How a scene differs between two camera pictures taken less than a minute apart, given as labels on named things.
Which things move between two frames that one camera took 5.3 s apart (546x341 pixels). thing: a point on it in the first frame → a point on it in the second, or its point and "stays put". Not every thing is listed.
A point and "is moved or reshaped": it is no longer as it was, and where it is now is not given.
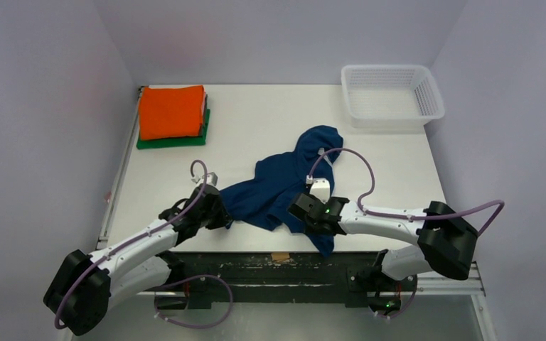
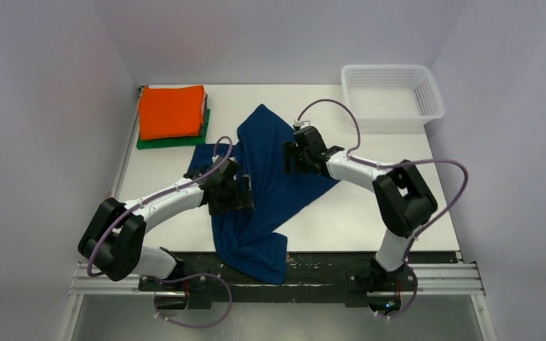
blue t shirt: [264, 199] is moved or reshaped
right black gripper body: [301, 207] → [290, 158]
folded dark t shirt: [202, 130] stays put
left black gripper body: [215, 217] → [229, 197]
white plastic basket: [379, 96] stays put
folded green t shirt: [175, 141] stays put
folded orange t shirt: [170, 112] stays put
